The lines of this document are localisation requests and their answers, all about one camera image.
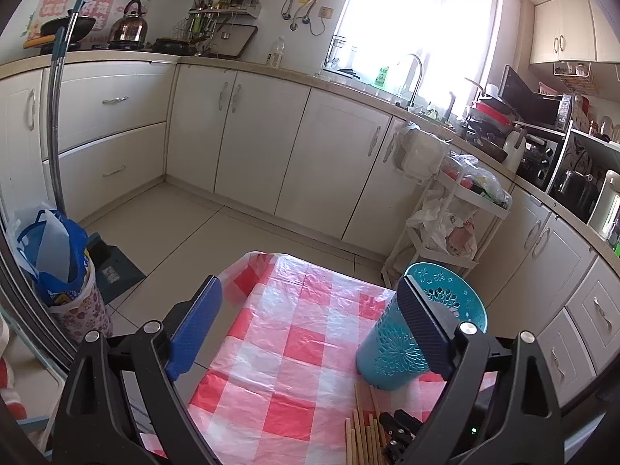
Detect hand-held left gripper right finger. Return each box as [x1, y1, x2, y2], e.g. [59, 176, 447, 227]
[397, 274, 565, 465]

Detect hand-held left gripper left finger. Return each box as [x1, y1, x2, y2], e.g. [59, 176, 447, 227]
[51, 275, 224, 465]

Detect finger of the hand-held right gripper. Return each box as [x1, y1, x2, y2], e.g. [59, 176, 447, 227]
[380, 411, 422, 441]
[382, 438, 418, 465]

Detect bunch of wooden chopsticks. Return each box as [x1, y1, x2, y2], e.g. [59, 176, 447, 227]
[344, 382, 389, 465]

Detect teal perforated utensil holder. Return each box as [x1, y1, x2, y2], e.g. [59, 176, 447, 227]
[356, 262, 488, 391]

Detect dark dustpan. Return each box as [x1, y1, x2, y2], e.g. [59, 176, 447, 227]
[87, 232, 146, 303]

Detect crumpled white plastic bags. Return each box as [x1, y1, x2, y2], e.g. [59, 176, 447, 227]
[407, 189, 478, 257]

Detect red white checked tablecloth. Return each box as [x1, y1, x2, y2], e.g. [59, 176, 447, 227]
[186, 251, 499, 465]

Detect white trolley cart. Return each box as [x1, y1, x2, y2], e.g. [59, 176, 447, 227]
[382, 152, 512, 286]

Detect blue plastic bag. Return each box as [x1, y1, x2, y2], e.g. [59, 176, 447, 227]
[17, 208, 90, 306]

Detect clear plastic bag with food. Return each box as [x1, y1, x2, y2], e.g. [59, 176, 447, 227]
[441, 152, 512, 207]

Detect white hanging plastic bag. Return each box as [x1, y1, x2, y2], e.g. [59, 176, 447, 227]
[394, 123, 451, 182]

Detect red white patterned cloth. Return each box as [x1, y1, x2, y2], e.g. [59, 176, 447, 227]
[0, 315, 28, 421]

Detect white plastic jug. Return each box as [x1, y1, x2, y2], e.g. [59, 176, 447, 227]
[501, 128, 526, 172]

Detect cream kitchen base cabinets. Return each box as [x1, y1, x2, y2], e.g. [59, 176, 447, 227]
[0, 55, 620, 412]

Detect dark cooking pot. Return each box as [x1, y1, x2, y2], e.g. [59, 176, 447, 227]
[552, 169, 599, 221]

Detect black toaster oven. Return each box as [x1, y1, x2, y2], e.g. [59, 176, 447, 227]
[516, 133, 565, 189]

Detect white thermos pot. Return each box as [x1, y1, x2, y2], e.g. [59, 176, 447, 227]
[588, 170, 620, 240]

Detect pile of pots and dishes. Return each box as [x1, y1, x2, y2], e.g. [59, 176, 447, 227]
[462, 77, 524, 157]

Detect black microwave oven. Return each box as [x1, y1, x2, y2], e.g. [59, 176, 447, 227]
[501, 64, 575, 131]

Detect kitchen storage shelf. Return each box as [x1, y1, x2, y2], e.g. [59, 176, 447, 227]
[547, 126, 620, 233]

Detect chrome sink faucet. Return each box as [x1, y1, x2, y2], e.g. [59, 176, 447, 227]
[394, 53, 425, 107]

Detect black frying pan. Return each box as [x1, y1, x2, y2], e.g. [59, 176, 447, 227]
[154, 36, 199, 56]

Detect clear plastic bottle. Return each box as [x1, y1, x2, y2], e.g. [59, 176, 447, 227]
[266, 36, 286, 69]

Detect dark framed tray board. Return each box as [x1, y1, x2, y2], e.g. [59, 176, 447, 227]
[210, 23, 258, 59]

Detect gas stove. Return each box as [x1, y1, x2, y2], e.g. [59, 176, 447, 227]
[77, 41, 156, 52]

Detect steel kettle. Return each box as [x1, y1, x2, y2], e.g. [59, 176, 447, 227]
[107, 0, 148, 44]

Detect kitchen window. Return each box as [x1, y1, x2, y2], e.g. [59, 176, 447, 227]
[334, 0, 499, 112]

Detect black wok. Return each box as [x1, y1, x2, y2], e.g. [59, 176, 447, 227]
[24, 14, 98, 50]

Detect wall spice rack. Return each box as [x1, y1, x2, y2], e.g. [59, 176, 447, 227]
[186, 0, 262, 21]

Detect cream wall cabinet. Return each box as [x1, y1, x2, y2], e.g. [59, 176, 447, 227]
[528, 0, 620, 65]

